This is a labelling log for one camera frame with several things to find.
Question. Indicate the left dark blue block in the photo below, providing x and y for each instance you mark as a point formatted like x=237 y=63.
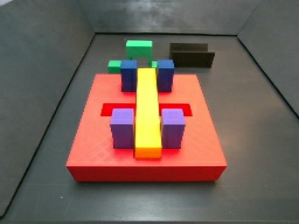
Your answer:
x=129 y=75

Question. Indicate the right purple block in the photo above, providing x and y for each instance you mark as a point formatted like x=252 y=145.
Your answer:
x=173 y=128

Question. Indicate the long yellow block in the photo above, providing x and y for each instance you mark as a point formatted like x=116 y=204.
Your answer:
x=148 y=119

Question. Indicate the black block holder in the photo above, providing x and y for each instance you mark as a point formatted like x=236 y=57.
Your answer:
x=192 y=55

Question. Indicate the red base board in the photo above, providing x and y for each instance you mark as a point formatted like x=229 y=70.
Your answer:
x=96 y=161

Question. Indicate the green bridge-shaped block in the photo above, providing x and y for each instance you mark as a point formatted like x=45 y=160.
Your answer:
x=138 y=49

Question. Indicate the left purple block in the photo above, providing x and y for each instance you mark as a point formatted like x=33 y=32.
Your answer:
x=122 y=127

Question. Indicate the right dark blue block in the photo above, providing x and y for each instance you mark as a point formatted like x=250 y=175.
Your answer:
x=165 y=75

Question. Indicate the dark blue block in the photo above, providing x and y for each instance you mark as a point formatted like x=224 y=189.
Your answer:
x=165 y=75
x=129 y=75

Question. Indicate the purple block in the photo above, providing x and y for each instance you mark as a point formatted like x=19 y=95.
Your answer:
x=173 y=128
x=122 y=127

